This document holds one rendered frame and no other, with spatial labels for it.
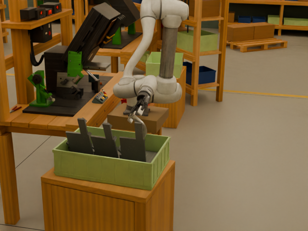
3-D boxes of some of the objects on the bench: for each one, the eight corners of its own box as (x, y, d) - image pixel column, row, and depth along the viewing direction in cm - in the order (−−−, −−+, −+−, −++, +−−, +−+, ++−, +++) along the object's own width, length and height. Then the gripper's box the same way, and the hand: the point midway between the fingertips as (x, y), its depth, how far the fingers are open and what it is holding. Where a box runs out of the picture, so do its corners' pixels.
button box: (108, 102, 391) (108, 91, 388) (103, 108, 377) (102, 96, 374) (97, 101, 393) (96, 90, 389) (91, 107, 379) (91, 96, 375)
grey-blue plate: (99, 89, 412) (99, 74, 407) (99, 90, 410) (98, 74, 405) (89, 89, 413) (88, 73, 409) (88, 89, 412) (88, 74, 407)
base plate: (113, 78, 454) (113, 76, 453) (74, 117, 352) (74, 114, 352) (72, 75, 461) (72, 73, 460) (22, 112, 360) (22, 110, 359)
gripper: (128, 101, 293) (118, 123, 275) (151, 83, 281) (141, 104, 263) (137, 109, 295) (127, 131, 277) (159, 91, 283) (151, 112, 265)
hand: (135, 115), depth 272 cm, fingers open, 8 cm apart
